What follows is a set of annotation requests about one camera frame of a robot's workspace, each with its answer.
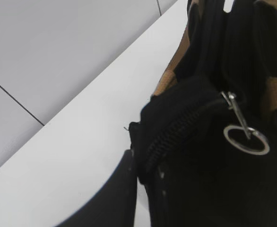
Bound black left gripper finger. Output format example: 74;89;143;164
58;149;137;227

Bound silver ring zipper pull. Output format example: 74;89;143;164
221;91;270;156

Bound black bag with tan handles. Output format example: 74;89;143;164
130;0;277;227

